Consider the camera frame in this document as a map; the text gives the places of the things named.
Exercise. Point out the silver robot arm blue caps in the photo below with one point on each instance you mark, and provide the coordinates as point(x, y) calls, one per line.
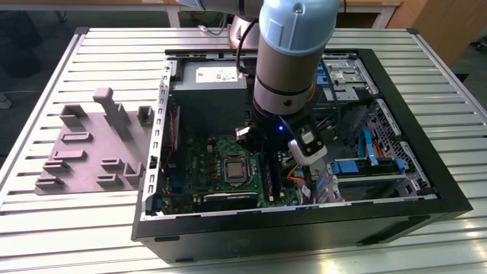
point(282, 85)

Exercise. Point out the grey parts rack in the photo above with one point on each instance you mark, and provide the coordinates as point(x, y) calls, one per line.
point(95, 134)

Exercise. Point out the hard disk in blue carrier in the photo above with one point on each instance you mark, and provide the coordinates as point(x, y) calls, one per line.
point(344, 167)

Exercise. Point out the metal optical drive cage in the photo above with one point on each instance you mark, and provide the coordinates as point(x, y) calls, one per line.
point(346, 91)

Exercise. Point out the wooden cabinet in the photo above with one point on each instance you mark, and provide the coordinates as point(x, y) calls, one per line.
point(438, 28)

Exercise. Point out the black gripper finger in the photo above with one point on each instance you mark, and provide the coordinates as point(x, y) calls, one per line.
point(245, 137)

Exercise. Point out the grey power supply unit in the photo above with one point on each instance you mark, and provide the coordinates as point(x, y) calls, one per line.
point(205, 105)

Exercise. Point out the black PC case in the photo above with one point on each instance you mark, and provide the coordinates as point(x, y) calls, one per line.
point(266, 237)

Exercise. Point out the black graphics card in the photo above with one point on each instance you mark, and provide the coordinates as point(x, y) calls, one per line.
point(228, 199)

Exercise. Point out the silver CPU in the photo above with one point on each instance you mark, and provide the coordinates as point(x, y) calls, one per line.
point(235, 170)

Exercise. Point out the green motherboard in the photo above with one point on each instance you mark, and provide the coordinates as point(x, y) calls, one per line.
point(201, 154)

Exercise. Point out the white desk wooden top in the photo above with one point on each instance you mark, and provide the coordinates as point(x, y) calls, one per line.
point(172, 17)

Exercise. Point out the blue plastic drive latch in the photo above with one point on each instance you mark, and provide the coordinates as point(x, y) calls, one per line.
point(322, 80)

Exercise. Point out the metal disk bay cage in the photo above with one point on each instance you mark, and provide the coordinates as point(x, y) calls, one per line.
point(372, 178)

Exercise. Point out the CPU socket metal frame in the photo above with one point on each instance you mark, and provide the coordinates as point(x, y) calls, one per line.
point(228, 180)

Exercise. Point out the blue port connector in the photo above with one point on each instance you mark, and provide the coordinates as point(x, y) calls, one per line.
point(156, 204)

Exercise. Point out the black case fan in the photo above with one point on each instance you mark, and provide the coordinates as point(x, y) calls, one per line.
point(180, 128)

